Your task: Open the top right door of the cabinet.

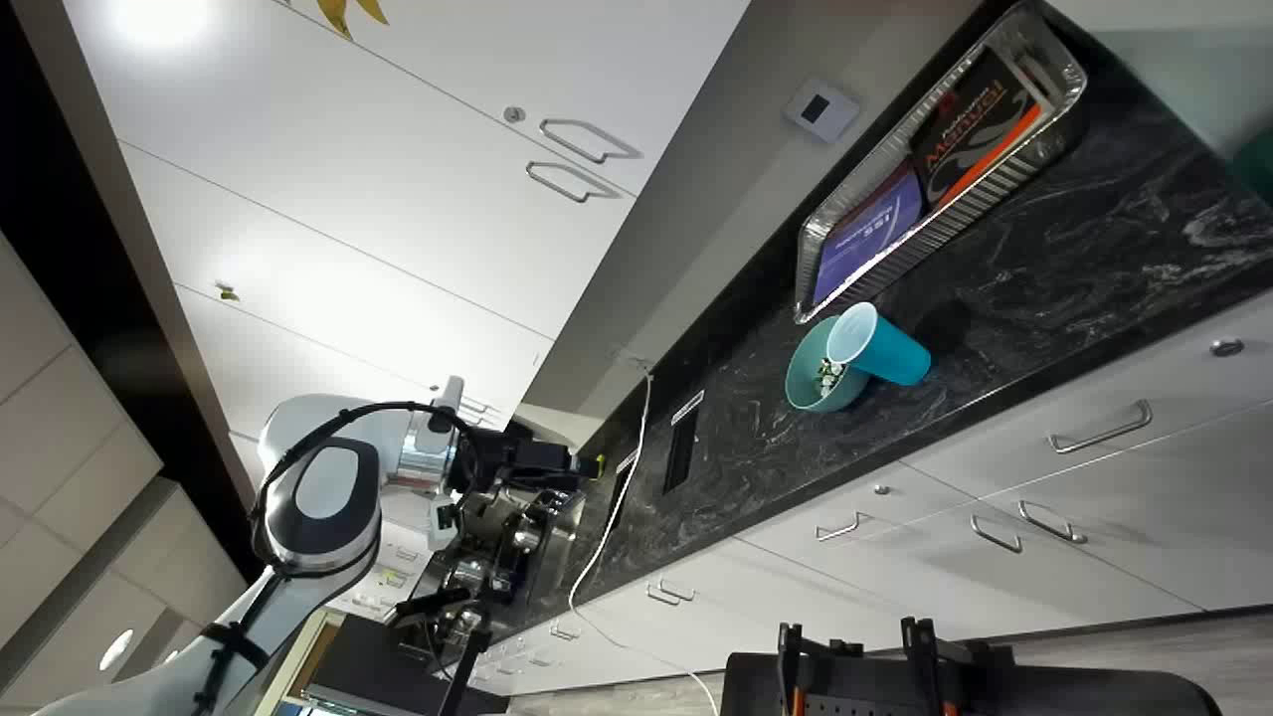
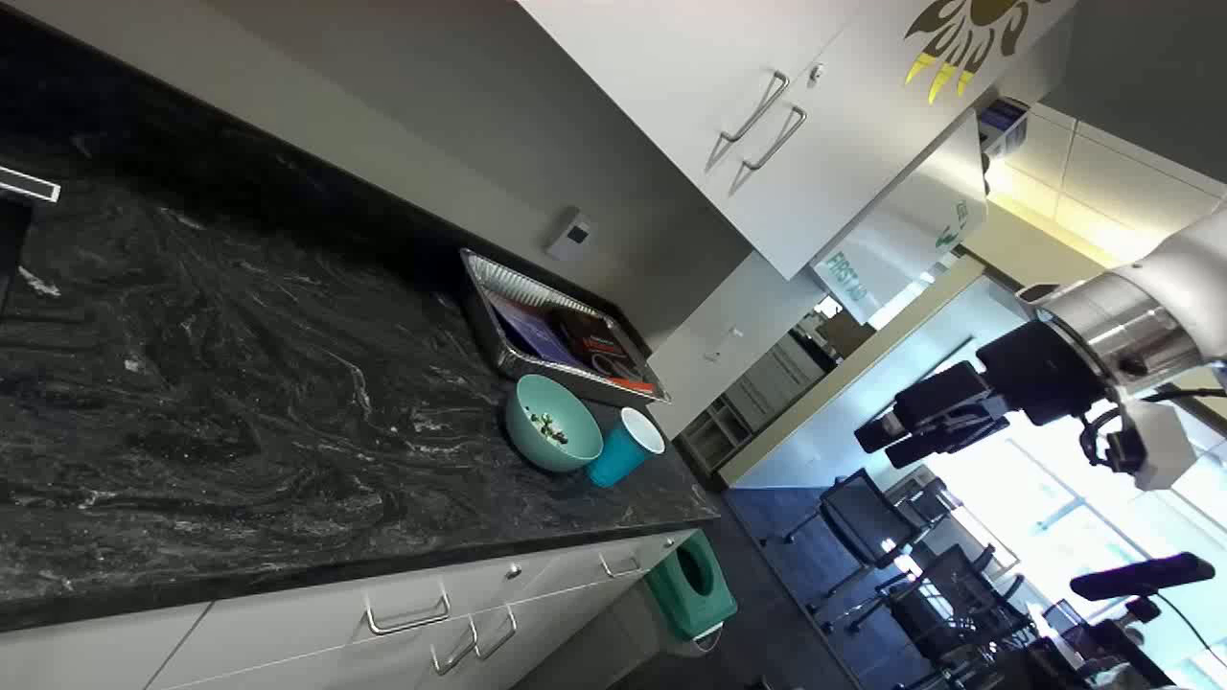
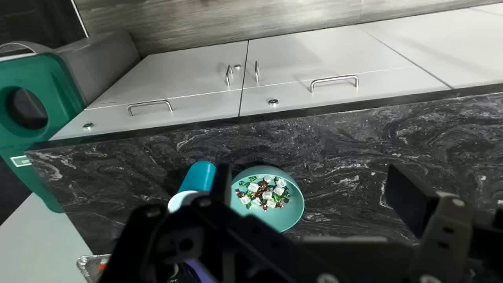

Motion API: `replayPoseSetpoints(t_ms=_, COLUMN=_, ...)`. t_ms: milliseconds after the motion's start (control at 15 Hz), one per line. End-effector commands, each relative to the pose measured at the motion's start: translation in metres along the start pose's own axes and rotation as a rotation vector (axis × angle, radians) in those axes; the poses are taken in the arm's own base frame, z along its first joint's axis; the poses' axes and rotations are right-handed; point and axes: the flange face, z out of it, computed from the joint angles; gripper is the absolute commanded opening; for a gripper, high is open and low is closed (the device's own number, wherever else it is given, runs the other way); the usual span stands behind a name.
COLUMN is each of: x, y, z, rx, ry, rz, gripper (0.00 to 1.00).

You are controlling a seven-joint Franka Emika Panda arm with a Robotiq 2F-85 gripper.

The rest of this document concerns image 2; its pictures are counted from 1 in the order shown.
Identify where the blue plastic cup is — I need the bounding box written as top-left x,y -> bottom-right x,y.
588,404 -> 671,493

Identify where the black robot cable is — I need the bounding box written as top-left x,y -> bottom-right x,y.
1074,395 -> 1153,480

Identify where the blue purple book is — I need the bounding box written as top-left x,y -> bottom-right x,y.
490,289 -> 575,368

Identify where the black stereo camera bar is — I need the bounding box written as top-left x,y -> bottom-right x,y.
1066,548 -> 1219,605

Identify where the silver framed counter outlet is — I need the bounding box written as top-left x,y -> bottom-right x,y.
0,162 -> 64,208

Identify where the brown cardboard box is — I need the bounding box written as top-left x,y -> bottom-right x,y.
814,308 -> 874,364

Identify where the silver base cabinet door handle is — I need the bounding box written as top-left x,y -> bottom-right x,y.
426,618 -> 488,677
472,599 -> 527,662

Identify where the white base cabinet run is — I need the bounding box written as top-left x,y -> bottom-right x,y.
0,526 -> 703,690

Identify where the orange black book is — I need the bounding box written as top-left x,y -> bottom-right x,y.
556,310 -> 664,398

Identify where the white wall thermostat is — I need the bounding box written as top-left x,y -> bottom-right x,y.
543,208 -> 597,263

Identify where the gray locker shelf unit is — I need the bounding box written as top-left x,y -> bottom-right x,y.
671,335 -> 832,488

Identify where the white wall cabinet door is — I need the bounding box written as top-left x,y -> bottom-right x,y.
515,0 -> 896,195

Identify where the black office chair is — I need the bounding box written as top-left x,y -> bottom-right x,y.
816,469 -> 927,618
885,540 -> 1033,676

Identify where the brown yellow door sticker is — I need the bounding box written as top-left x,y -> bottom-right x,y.
901,0 -> 1042,107

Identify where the silver drawer handle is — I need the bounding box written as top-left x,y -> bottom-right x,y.
591,543 -> 647,584
361,584 -> 453,640

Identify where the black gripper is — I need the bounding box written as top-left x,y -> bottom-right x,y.
853,317 -> 1112,471

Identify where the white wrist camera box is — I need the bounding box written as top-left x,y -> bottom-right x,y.
1126,398 -> 1203,493

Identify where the silver wire door handle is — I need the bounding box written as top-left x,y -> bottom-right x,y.
703,69 -> 794,171
724,103 -> 814,198

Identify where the white sign with green print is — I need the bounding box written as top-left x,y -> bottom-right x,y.
807,186 -> 991,324

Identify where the green trash bin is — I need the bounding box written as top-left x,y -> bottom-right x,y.
643,531 -> 741,645

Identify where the teal bowl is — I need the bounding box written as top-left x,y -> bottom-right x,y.
497,372 -> 607,476

